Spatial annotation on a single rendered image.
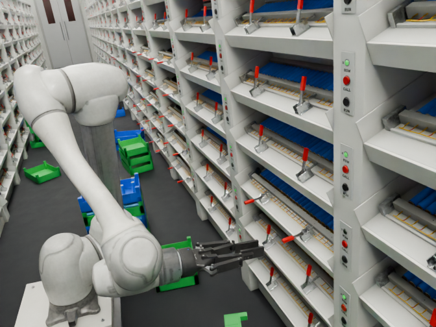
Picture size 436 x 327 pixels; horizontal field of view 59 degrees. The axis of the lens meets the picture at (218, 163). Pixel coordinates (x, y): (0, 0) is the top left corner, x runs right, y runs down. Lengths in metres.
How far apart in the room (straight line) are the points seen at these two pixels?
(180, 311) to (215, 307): 0.15
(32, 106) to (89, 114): 0.17
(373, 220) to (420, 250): 0.12
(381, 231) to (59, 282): 1.02
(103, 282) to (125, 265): 0.19
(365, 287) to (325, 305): 0.26
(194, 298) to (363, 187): 1.15
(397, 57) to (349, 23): 0.12
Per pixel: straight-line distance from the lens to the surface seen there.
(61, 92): 1.16
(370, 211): 0.89
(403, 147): 0.76
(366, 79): 0.78
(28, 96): 1.15
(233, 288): 1.83
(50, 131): 1.10
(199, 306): 1.77
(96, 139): 1.27
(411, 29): 0.75
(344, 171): 0.87
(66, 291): 1.45
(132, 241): 0.78
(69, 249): 1.40
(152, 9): 2.73
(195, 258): 1.03
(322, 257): 1.11
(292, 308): 1.50
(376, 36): 0.77
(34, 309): 1.63
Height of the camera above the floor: 1.18
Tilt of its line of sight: 22 degrees down
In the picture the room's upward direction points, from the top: 7 degrees counter-clockwise
